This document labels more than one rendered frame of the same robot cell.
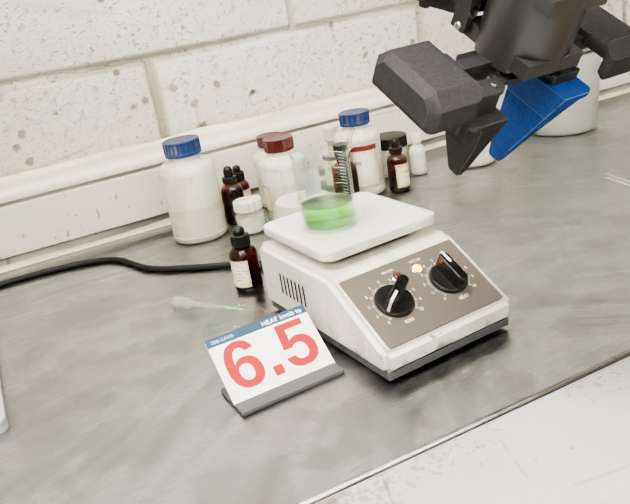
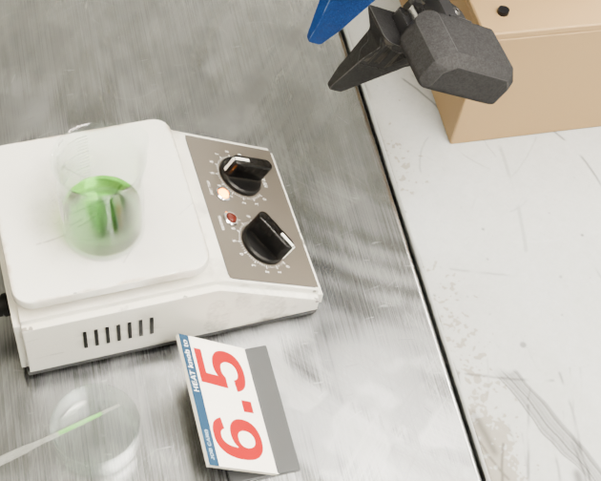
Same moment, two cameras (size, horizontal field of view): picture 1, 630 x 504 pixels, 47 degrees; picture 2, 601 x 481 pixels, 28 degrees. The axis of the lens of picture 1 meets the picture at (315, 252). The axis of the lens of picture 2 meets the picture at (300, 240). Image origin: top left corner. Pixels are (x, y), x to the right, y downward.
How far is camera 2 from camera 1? 73 cm
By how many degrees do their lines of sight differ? 71
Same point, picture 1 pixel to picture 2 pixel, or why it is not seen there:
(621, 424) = (467, 183)
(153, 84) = not seen: outside the picture
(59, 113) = not seen: outside the picture
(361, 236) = (180, 212)
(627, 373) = (401, 138)
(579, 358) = (358, 154)
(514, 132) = (348, 12)
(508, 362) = (332, 205)
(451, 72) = (485, 36)
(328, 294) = (221, 297)
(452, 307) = (276, 200)
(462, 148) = (380, 71)
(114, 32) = not seen: outside the picture
